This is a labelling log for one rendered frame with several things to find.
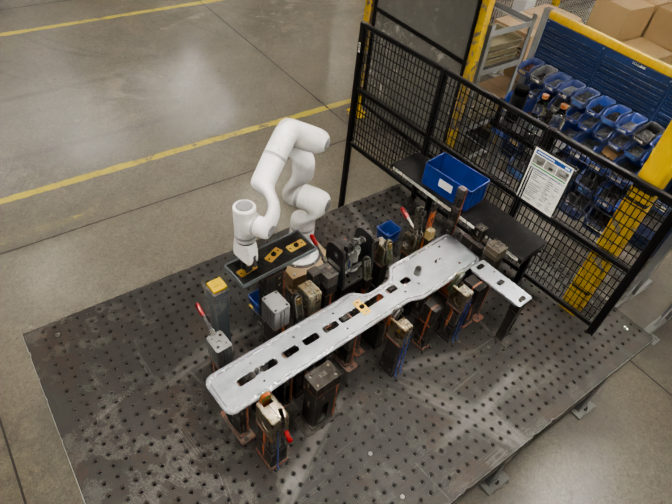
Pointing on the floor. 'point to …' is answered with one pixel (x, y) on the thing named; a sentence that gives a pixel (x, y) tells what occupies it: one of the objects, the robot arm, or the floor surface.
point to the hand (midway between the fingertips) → (246, 265)
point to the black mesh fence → (495, 170)
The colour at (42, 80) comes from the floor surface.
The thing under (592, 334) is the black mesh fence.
